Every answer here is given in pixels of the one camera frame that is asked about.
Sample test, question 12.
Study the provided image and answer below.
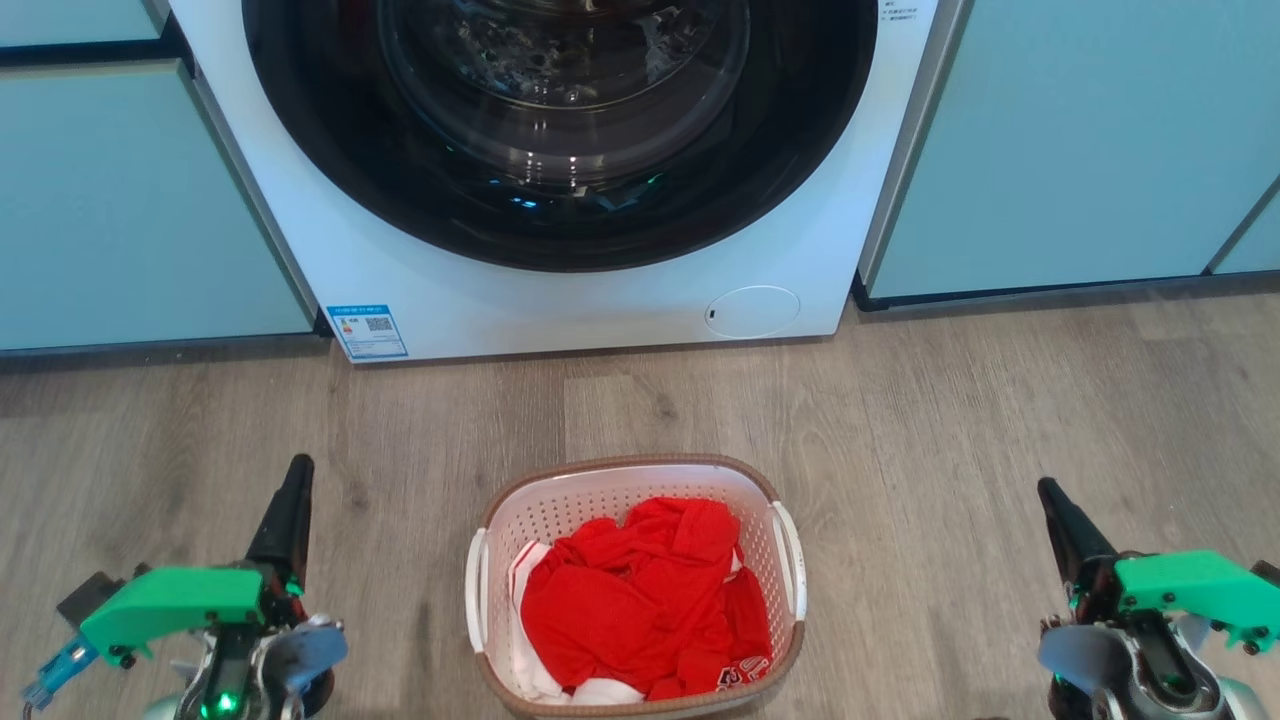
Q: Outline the red garment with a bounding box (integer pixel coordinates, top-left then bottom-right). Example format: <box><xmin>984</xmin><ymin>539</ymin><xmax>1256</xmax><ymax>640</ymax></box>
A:
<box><xmin>520</xmin><ymin>497</ymin><xmax>773</xmax><ymax>701</ymax></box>

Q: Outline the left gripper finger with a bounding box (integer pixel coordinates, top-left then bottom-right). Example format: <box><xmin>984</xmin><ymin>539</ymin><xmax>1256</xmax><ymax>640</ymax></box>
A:
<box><xmin>246</xmin><ymin>454</ymin><xmax>315</xmax><ymax>593</ymax></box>

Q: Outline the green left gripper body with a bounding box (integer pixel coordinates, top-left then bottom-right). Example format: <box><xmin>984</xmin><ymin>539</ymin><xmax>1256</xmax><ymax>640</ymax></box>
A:
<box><xmin>80</xmin><ymin>560</ymin><xmax>311</xmax><ymax>669</ymax></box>

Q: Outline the white perforated laundry basket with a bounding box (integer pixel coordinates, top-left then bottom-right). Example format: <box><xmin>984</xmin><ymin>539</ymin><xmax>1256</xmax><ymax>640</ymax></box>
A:
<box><xmin>464</xmin><ymin>454</ymin><xmax>809</xmax><ymax>720</ymax></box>

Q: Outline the pale green cabinet door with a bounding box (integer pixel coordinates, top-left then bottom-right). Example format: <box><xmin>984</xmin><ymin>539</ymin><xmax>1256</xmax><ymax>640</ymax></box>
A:
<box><xmin>860</xmin><ymin>0</ymin><xmax>1280</xmax><ymax>301</ymax></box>
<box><xmin>0</xmin><ymin>60</ymin><xmax>319</xmax><ymax>353</ymax></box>

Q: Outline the white front-load washing machine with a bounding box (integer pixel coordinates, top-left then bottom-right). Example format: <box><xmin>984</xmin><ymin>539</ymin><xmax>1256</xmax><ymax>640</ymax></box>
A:
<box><xmin>168</xmin><ymin>0</ymin><xmax>941</xmax><ymax>364</ymax></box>

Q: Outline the pale green cabinet drawer front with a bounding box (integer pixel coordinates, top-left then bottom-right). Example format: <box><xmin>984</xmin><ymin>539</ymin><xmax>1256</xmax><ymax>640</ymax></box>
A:
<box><xmin>0</xmin><ymin>0</ymin><xmax>166</xmax><ymax>49</ymax></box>

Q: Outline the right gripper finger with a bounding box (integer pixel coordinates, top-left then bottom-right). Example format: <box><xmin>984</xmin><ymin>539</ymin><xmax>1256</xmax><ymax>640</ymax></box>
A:
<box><xmin>1036</xmin><ymin>477</ymin><xmax>1119</xmax><ymax>593</ymax></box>

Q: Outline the dark round washer door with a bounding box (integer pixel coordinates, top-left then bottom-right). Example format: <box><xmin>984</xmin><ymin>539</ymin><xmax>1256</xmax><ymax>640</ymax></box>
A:
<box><xmin>242</xmin><ymin>0</ymin><xmax>879</xmax><ymax>273</ymax></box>

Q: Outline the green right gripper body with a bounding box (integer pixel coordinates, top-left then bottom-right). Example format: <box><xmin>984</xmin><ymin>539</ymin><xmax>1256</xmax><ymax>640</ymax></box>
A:
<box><xmin>1070</xmin><ymin>549</ymin><xmax>1280</xmax><ymax>657</ymax></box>

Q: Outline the blue cable connector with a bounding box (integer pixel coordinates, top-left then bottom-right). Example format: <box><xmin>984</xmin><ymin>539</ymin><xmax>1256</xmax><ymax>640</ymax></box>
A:
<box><xmin>20</xmin><ymin>635</ymin><xmax>99</xmax><ymax>711</ymax></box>

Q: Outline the blue energy label sticker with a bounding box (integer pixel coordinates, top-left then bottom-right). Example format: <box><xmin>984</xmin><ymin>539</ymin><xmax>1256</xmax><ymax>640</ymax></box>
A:
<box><xmin>326</xmin><ymin>305</ymin><xmax>409</xmax><ymax>362</ymax></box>

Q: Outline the round white filter cover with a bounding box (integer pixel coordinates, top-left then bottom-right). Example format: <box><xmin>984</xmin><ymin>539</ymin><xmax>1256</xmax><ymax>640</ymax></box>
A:
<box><xmin>704</xmin><ymin>286</ymin><xmax>801</xmax><ymax>340</ymax></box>

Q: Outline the dark cabinet plinth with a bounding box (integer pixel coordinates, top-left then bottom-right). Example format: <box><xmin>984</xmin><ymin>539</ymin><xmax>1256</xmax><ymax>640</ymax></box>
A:
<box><xmin>0</xmin><ymin>335</ymin><xmax>333</xmax><ymax>361</ymax></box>
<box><xmin>852</xmin><ymin>270</ymin><xmax>1280</xmax><ymax>312</ymax></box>

